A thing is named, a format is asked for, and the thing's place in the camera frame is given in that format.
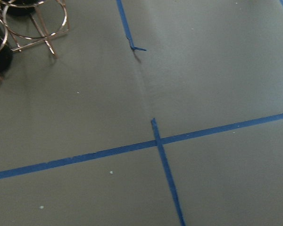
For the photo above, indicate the copper wire bottle rack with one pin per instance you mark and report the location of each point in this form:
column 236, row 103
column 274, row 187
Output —
column 33, row 22

